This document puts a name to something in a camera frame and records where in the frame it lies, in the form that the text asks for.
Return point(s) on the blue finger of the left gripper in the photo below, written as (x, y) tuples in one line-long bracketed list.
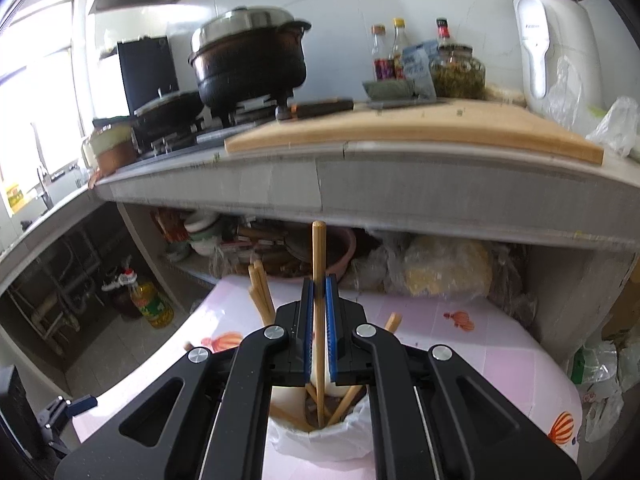
[(81, 405)]

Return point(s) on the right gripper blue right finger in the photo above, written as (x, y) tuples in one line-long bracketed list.
[(332, 324)]

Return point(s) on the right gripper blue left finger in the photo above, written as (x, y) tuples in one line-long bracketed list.
[(306, 324)]

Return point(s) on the wooden chopstick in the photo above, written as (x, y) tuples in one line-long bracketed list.
[(295, 422), (393, 322), (260, 293), (341, 409), (318, 238), (313, 394)]

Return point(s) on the pink plastic basin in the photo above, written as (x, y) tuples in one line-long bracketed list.
[(340, 248)]

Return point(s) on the yellow bagged goods under counter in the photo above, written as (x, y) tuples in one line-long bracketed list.
[(438, 266)]

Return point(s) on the yellow cooking oil bottle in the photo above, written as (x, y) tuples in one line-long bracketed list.
[(146, 298)]

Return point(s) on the stacked white bowls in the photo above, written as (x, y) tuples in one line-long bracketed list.
[(205, 231)]

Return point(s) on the white plastic bag liner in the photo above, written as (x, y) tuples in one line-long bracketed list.
[(347, 440)]

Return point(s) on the gas stove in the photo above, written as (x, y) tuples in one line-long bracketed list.
[(205, 131)]

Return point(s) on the clear sauce bottle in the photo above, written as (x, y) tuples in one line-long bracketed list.
[(379, 53)]

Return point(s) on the black wok with lid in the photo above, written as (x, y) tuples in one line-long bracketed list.
[(165, 114)]

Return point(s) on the yellow-capped sauce bottle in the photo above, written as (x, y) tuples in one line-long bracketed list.
[(398, 47)]

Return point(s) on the wooden cutting board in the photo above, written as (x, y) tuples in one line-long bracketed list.
[(472, 122)]

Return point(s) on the blue snack packet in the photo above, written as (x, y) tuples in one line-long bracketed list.
[(416, 62)]

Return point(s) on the large black cooking pot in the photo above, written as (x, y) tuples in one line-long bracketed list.
[(247, 53)]

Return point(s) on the glass pickle jar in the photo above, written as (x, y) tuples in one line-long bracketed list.
[(457, 73)]

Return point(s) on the brown and cream ceramic pot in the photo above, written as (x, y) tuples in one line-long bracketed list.
[(112, 147)]

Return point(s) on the black splash guard panel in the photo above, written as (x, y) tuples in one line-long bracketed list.
[(148, 70)]

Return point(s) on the plastic bags on floor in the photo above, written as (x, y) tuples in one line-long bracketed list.
[(605, 371)]

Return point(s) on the cardboard box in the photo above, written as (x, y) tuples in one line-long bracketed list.
[(625, 313)]

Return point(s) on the clear plastic bag on counter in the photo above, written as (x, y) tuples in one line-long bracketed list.
[(618, 129)]

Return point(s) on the kitchen knife black handle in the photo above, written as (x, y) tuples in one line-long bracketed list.
[(328, 107)]

